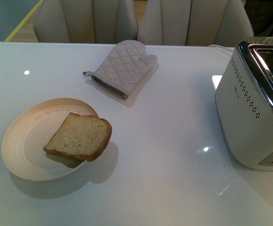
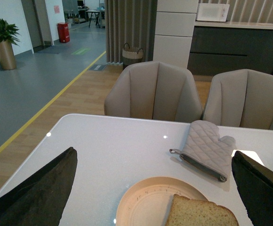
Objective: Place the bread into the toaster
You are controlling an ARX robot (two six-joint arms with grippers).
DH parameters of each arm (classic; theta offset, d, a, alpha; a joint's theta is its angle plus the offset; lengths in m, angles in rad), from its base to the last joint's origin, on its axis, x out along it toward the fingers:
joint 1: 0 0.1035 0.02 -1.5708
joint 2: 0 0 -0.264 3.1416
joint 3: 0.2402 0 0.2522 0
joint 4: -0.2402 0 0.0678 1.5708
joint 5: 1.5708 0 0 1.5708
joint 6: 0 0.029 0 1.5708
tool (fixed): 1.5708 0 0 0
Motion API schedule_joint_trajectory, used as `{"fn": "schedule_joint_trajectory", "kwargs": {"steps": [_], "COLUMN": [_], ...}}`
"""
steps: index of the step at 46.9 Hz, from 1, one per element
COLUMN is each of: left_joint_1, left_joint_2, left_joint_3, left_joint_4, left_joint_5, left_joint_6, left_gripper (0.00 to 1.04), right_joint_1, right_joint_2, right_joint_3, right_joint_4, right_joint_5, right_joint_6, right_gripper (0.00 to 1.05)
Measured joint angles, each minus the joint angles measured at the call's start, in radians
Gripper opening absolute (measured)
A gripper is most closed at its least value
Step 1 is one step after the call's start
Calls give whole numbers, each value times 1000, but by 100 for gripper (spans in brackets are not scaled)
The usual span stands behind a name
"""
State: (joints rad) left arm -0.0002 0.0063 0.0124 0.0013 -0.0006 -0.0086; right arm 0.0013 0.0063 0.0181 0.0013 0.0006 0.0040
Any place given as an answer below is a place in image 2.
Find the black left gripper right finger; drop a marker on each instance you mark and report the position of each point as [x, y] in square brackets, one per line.
[255, 186]

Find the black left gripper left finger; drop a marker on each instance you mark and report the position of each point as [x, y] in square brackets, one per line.
[40, 199]

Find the slice of brown bread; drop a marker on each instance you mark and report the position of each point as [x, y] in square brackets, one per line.
[191, 212]

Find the grey quilted oven mitt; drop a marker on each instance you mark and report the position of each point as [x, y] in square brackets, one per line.
[207, 151]

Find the beige chair right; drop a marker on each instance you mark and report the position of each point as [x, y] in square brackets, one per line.
[241, 98]

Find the beige chair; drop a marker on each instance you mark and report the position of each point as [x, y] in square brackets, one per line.
[241, 98]
[156, 91]

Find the beige round plate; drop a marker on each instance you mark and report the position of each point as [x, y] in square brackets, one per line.
[148, 202]

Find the beige chair left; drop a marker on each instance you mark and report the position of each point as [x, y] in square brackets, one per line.
[156, 91]

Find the gold plant pot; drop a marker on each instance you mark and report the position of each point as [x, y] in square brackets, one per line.
[7, 57]

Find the dark grey kitchen counter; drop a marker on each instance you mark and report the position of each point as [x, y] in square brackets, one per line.
[217, 49]

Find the woven laundry basket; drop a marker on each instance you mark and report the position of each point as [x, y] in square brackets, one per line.
[131, 55]

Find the red cabinet box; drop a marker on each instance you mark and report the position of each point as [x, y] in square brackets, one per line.
[63, 32]

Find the green potted plant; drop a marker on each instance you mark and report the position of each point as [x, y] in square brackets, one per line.
[8, 32]

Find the white microwave oven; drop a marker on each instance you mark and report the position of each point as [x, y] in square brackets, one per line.
[212, 12]

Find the white tall cabinet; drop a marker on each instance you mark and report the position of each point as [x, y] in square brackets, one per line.
[175, 22]

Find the background desk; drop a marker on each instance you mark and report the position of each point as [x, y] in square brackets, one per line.
[98, 16]

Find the beige grey curtain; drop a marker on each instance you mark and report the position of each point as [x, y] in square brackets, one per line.
[132, 22]

